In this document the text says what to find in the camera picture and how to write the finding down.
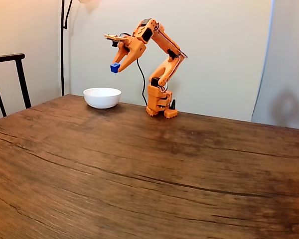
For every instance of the black chair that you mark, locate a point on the black chair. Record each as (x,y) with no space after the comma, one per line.
(21,74)

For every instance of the camera on orange mount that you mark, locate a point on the camera on orange mount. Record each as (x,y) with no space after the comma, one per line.
(118,37)

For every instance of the black floor lamp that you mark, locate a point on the black floor lamp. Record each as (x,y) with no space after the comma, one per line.
(62,62)

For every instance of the black table clamp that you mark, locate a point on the black table clamp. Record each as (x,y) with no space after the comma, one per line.
(173,104)

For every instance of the white bowl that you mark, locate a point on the white bowl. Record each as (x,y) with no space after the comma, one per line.
(102,98)

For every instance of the blue cube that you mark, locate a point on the blue cube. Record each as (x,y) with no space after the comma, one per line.
(114,68)

